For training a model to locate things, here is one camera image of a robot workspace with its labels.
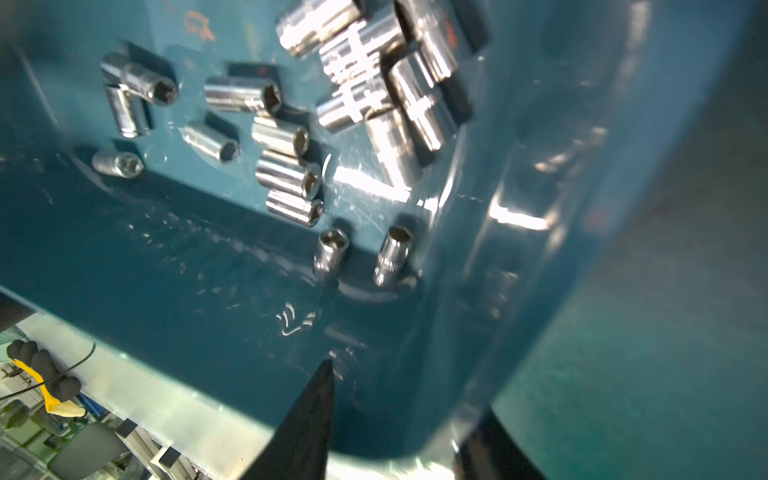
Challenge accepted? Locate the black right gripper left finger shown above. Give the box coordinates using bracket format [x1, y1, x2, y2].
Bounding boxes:
[241, 359, 335, 479]

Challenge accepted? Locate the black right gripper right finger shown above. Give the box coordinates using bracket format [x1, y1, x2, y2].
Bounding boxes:
[454, 410, 545, 480]

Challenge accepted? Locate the teal plastic storage box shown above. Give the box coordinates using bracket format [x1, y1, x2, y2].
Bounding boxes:
[1, 1, 762, 460]

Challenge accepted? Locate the large chrome socket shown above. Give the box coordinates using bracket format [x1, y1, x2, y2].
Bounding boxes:
[316, 73, 394, 133]
[276, 0, 364, 57]
[319, 2, 409, 85]
[388, 51, 457, 152]
[365, 108, 422, 191]
[400, 0, 463, 82]

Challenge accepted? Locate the black and yellow glove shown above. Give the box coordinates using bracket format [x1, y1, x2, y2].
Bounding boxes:
[6, 340, 86, 418]

